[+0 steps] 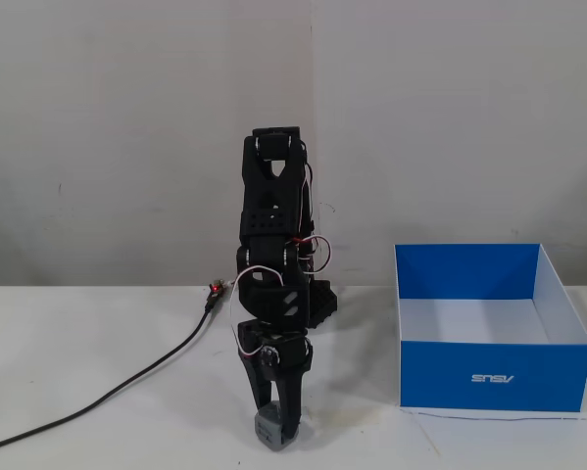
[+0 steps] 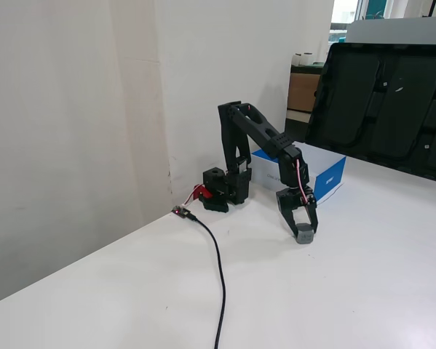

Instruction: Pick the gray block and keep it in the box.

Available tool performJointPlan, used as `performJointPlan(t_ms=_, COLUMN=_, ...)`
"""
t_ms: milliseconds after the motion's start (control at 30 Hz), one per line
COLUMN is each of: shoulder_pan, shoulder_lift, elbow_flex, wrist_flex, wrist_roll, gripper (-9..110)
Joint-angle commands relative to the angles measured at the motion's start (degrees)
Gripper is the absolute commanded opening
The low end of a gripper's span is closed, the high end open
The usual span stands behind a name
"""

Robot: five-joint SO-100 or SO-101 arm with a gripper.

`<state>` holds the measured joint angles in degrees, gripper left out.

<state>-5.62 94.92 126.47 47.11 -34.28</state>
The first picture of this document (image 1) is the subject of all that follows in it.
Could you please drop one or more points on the thin white thread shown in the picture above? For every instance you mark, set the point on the thin white thread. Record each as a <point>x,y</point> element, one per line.
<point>494,417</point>

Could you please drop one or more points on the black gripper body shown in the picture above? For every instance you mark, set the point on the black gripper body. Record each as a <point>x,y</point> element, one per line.
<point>289,353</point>

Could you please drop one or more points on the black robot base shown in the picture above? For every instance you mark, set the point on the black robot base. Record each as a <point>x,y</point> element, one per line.
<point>322,303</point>

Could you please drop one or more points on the blue ASUS cardboard box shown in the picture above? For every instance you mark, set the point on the blue ASUS cardboard box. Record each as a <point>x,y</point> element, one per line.
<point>489,377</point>

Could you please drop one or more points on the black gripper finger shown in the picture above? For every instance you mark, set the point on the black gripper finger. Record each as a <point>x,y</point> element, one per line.
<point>289,401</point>
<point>256,387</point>

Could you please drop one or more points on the gray printed cube block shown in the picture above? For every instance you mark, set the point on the gray printed cube block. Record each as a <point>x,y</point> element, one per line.
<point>268,431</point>

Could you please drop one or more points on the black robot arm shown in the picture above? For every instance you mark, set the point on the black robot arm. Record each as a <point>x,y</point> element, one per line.
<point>271,220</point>

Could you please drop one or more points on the small red LED board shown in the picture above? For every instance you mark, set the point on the small red LED board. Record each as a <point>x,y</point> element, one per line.
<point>217,289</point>

